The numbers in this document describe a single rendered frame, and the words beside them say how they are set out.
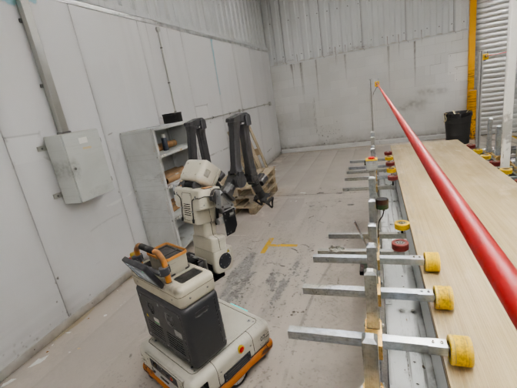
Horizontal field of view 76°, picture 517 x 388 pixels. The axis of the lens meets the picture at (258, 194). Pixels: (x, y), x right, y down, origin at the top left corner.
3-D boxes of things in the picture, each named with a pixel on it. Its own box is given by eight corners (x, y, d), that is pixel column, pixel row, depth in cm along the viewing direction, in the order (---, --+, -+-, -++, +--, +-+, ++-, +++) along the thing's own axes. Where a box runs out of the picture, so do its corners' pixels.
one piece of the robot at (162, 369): (184, 395, 183) (181, 383, 181) (146, 362, 211) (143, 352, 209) (187, 392, 185) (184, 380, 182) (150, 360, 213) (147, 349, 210)
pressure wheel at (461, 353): (449, 336, 91) (445, 332, 98) (452, 368, 89) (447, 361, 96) (475, 339, 89) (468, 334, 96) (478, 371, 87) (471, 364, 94)
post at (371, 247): (372, 352, 133) (365, 245, 120) (372, 346, 137) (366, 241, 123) (381, 353, 132) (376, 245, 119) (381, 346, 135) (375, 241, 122)
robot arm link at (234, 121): (222, 112, 195) (234, 111, 188) (238, 113, 205) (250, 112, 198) (226, 187, 202) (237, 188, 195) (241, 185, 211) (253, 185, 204)
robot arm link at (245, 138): (231, 115, 201) (244, 114, 193) (238, 114, 205) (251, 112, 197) (243, 183, 212) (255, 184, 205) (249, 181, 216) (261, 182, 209)
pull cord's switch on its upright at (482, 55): (477, 157, 364) (481, 50, 333) (473, 154, 377) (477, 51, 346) (485, 156, 361) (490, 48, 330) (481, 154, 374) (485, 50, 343)
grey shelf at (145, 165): (152, 259, 405) (118, 133, 362) (188, 229, 486) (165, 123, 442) (183, 259, 390) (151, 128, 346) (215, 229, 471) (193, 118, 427)
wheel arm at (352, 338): (288, 339, 108) (287, 330, 107) (291, 332, 111) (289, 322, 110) (463, 359, 91) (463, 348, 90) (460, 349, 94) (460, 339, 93)
